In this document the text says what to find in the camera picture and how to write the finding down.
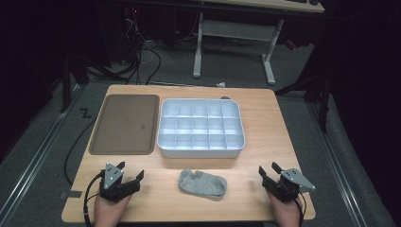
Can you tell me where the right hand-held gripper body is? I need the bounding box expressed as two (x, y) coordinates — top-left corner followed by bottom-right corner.
(263, 168), (316, 202)

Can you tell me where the black floor cable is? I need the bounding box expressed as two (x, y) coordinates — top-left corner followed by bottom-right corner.
(63, 116), (97, 186)

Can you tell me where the bundle of cables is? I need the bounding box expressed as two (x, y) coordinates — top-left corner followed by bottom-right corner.
(121, 8), (163, 85)

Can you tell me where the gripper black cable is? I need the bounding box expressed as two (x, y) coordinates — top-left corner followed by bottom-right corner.
(82, 171), (105, 227)
(292, 192), (307, 227)

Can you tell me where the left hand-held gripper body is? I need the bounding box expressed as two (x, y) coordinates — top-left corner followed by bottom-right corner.
(98, 163), (141, 202)

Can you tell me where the black stand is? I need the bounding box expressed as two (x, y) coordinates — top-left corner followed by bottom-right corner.
(60, 55), (91, 114)
(274, 74), (334, 133)

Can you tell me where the person's right hand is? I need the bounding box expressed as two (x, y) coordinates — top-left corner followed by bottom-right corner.
(267, 190), (304, 227)

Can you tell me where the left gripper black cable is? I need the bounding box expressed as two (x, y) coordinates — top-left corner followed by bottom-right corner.
(82, 171), (105, 227)

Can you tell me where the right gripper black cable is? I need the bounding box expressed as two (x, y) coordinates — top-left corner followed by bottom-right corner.
(292, 192), (307, 227)

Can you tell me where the white-legged desk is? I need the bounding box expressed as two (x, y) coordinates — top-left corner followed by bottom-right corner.
(192, 0), (325, 86)

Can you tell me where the brown tray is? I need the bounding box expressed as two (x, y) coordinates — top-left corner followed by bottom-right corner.
(88, 94), (161, 156)

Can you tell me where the grey sock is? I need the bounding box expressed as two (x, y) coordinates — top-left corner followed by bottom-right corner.
(178, 168), (228, 200)

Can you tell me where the grey tape strip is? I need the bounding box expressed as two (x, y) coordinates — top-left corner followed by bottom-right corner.
(60, 190), (83, 200)

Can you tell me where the white compartment storage box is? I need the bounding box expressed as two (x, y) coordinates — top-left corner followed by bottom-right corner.
(156, 97), (246, 159)

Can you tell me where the metal floor rail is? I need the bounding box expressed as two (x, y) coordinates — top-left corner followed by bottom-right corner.
(306, 102), (370, 227)
(0, 84), (81, 223)

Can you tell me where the person's left hand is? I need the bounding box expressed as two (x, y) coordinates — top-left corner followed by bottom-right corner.
(93, 193), (133, 227)

